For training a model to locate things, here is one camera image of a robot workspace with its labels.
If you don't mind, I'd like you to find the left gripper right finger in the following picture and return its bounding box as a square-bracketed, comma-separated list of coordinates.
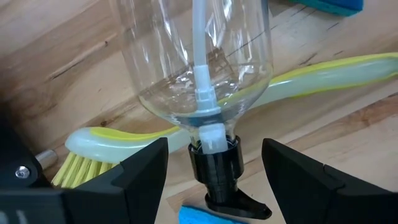
[262, 138, 398, 224]

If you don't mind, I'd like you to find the clear pump bottle black top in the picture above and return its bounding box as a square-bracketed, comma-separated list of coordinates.
[114, 0, 274, 220]

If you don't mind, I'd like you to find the yellow-green dish brush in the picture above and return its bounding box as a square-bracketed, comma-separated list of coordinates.
[51, 52, 398, 189]

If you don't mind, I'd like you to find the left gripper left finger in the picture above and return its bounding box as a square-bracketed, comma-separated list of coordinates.
[0, 137, 169, 224]

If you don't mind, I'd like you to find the light blue sponge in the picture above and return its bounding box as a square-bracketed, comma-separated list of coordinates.
[178, 204, 249, 224]

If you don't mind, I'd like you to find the dark blue sponge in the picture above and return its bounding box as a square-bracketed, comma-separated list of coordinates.
[289, 0, 364, 17]

